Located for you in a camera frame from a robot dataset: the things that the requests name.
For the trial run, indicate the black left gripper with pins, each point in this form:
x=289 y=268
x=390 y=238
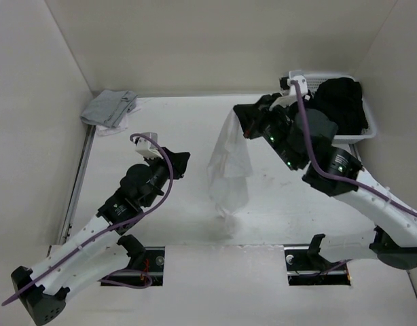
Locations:
x=178 y=162

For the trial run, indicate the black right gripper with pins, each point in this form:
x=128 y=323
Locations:
x=252 y=116

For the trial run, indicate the white tank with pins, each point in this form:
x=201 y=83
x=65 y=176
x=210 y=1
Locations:
x=227 y=173
x=103 y=131

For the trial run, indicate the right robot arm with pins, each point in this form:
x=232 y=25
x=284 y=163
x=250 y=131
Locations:
x=303 y=141

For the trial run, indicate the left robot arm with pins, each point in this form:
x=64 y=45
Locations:
x=103 y=245

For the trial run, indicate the folded white tank top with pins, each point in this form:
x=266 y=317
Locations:
x=103 y=131

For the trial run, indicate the black tank top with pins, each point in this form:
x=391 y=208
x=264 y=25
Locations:
x=341 y=100

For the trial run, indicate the folded grey tank top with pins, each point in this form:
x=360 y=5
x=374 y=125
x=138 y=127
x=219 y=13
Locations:
x=109 y=108

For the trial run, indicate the white plastic basket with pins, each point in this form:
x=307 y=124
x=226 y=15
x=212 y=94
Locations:
x=314 y=79

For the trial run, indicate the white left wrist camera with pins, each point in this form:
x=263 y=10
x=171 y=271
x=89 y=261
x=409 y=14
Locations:
x=145 y=148

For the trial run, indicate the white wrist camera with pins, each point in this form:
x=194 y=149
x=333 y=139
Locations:
x=290 y=86
x=145 y=148

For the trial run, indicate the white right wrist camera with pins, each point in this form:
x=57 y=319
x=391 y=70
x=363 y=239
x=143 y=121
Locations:
x=290 y=86

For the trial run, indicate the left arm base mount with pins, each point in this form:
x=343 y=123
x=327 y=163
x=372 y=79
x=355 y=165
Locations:
x=145 y=267

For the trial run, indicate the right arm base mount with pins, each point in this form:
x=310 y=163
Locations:
x=305 y=267

